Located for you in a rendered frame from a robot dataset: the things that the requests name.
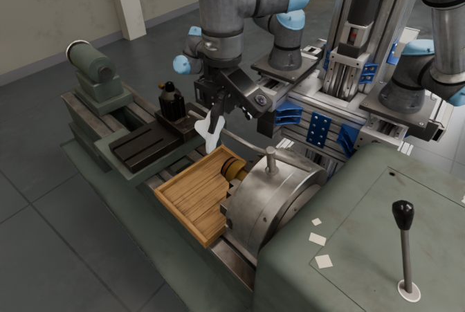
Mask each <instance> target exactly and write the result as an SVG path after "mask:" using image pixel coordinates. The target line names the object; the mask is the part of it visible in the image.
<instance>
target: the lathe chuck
mask: <svg viewBox="0 0 465 312"><path fill-rule="evenodd" d="M287 149H289V150H290V151H292V152H290V151H287V150H285V148H283V147H280V148H277V149H276V150H275V154H277V155H279V156H282V157H285V158H287V159H290V160H293V161H295V162H297V163H300V164H303V165H306V164H307V163H314V162H313V161H311V160H309V159H308V158H306V157H304V156H303V155H302V154H299V153H298V152H296V151H295V150H293V149H291V148H290V147H287ZM275 161H276V167H277V168H278V173H277V174H276V175H275V176H269V175H268V174H267V173H266V168H267V167H268V166H267V162H266V156H265V157H263V158H262V159H261V160H260V161H259V162H258V163H257V164H256V165H255V166H254V167H253V168H252V169H251V170H250V171H249V173H247V175H246V176H245V178H244V179H243V181H242V182H241V183H240V184H239V187H238V188H237V189H236V191H235V193H234V195H233V196H232V198H231V201H230V203H229V206H228V209H227V211H226V218H227V219H230V220H231V221H232V223H233V225H232V230H231V229H230V228H229V226H228V225H227V224H225V228H226V231H227V233H229V234H230V235H231V236H232V237H233V238H234V239H235V240H236V241H237V242H238V243H239V244H241V245H242V246H243V247H244V248H245V249H246V250H247V251H248V242H249V239H250V235H251V233H252V231H253V228H254V226H255V224H256V222H257V220H258V218H259V216H260V214H261V213H262V211H263V209H264V208H265V207H266V205H267V203H268V202H269V201H270V199H271V198H272V196H273V195H274V194H275V193H276V191H277V190H278V189H279V188H280V186H281V185H282V184H283V183H284V182H285V180H287V178H288V177H290V175H292V174H293V173H294V172H295V171H296V170H298V168H296V167H294V166H291V165H288V164H286V163H283V162H281V161H278V160H275ZM248 252H249V251H248Z"/></svg>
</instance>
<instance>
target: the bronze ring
mask: <svg viewBox="0 0 465 312"><path fill-rule="evenodd" d="M245 164H246V163H245V162H244V161H243V160H239V159H238V158H236V157H234V156H233V157H230V158H229V159H228V160H226V162H225V163H224V164H223V165H222V167H221V175H222V176H223V177H224V178H225V179H226V181H228V182H230V181H232V180H233V179H234V178H238V179H239V180H240V181H243V179H244V178H245V176H246V175H247V173H248V172H247V171H246V170H244V166H245Z"/></svg>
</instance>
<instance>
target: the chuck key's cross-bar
mask: <svg viewBox="0 0 465 312"><path fill-rule="evenodd" d="M188 114H189V115H191V116H193V117H194V118H196V119H198V120H205V118H204V117H202V116H200V115H199V114H197V113H195V112H193V111H191V110H190V111H189V112H188ZM220 132H221V133H223V134H225V135H226V136H228V137H230V138H232V139H233V140H236V141H237V142H239V143H241V144H242V145H244V146H246V147H247V148H249V149H252V150H253V151H255V152H258V153H260V154H263V155H265V156H266V150H264V149H261V148H259V147H256V146H254V145H252V144H250V143H248V142H247V141H245V140H243V139H241V138H240V137H238V136H236V135H234V134H232V133H230V132H229V131H227V130H225V129H224V128H222V129H221V131H220ZM273 158H274V159H275V160H278V161H281V162H283V163H286V164H288V165H291V166H294V167H296V168H298V169H301V170H304V171H306V172H308V173H310V172H311V170H312V168H311V167H308V166H306V165H303V164H300V163H297V162H295V161H293V160H290V159H287V158H285V157H282V156H279V155H277V154H276V155H274V157H273Z"/></svg>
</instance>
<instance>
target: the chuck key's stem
mask: <svg viewBox="0 0 465 312"><path fill-rule="evenodd" d="M274 155H275V148H274V147H272V146H270V147H267V148H266V162H267V166H268V167H269V172H271V173H274V171H275V166H276V161H275V159H274V158H273V157H274Z"/></svg>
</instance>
